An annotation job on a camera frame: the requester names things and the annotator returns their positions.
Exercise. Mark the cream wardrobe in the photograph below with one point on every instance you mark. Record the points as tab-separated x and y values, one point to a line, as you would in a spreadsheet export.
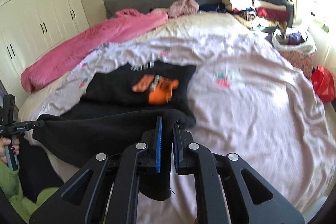
29	29

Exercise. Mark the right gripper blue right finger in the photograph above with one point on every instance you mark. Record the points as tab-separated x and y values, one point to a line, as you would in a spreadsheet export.
177	148

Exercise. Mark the red plastic bag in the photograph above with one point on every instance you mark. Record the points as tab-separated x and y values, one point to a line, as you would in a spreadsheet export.
323	84

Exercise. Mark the pink blanket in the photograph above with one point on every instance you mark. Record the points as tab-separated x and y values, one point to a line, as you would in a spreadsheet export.
126	25

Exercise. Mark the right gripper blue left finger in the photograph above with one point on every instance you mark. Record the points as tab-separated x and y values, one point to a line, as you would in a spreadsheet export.
157	144

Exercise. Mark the pink knitted garment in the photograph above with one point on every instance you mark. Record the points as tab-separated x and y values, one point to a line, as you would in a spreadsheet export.
182	8

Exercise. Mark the lilac strawberry bear quilt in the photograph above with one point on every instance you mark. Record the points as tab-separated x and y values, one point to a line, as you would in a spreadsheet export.
245	97

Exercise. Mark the green fleece sleeve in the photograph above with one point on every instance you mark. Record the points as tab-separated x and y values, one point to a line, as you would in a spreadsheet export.
11	186

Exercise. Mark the dark blue garment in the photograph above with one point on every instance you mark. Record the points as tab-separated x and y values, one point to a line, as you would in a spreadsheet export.
213	7

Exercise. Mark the black long-sleeve shirt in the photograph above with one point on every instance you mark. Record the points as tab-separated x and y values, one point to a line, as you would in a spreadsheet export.
115	111

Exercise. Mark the cream bed sheet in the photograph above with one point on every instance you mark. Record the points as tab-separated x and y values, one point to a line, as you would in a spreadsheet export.
199	24

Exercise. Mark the pile of folded clothes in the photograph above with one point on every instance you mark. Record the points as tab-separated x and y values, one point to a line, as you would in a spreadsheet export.
262	14

